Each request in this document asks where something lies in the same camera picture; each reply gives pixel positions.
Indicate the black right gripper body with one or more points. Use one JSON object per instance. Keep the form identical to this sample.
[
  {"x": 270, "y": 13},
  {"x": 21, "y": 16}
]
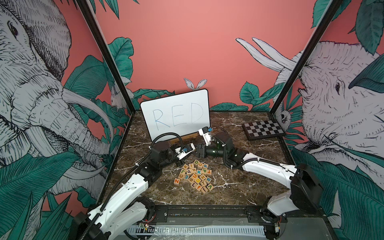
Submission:
[{"x": 213, "y": 152}]

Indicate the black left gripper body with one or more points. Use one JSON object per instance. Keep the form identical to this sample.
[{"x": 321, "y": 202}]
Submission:
[{"x": 171, "y": 158}]

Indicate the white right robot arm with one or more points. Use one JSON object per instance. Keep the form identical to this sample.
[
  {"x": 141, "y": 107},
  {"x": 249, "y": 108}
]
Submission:
[{"x": 304, "y": 188}]

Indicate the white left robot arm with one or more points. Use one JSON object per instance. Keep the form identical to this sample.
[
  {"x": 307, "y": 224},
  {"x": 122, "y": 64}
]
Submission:
[{"x": 124, "y": 206}]

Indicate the pile of wooden letter blocks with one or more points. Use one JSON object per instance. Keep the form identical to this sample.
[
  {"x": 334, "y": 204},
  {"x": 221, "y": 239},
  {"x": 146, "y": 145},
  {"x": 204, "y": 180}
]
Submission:
[{"x": 198, "y": 175}]

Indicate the small wooden easel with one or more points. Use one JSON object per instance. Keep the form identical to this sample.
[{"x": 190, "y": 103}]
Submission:
[{"x": 184, "y": 138}]

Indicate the black white checkerboard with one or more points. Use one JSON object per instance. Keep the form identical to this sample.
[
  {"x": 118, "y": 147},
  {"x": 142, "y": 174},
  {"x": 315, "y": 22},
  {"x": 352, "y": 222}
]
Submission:
[{"x": 262, "y": 130}]

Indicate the whiteboard with RED writing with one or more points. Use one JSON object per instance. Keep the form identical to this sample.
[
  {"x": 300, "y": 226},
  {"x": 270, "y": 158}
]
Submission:
[{"x": 182, "y": 114}]

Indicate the black front mounting rail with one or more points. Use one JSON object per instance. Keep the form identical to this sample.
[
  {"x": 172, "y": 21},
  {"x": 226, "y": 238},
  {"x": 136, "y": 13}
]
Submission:
[{"x": 164, "y": 213}]

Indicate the black right frame post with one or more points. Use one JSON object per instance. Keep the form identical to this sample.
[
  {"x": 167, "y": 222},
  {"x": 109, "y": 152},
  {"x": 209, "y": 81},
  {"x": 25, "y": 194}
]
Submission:
[{"x": 323, "y": 24}]

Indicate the black frame post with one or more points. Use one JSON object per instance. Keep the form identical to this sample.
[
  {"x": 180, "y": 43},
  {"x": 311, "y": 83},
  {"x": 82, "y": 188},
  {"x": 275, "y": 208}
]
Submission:
[
  {"x": 323, "y": 24},
  {"x": 90, "y": 18}
]

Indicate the white slotted cable duct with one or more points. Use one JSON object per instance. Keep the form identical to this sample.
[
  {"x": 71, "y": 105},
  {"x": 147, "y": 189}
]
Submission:
[{"x": 159, "y": 231}]

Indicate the black left frame post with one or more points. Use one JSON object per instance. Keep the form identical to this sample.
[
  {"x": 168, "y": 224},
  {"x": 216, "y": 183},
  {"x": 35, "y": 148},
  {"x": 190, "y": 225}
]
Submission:
[{"x": 90, "y": 18}]

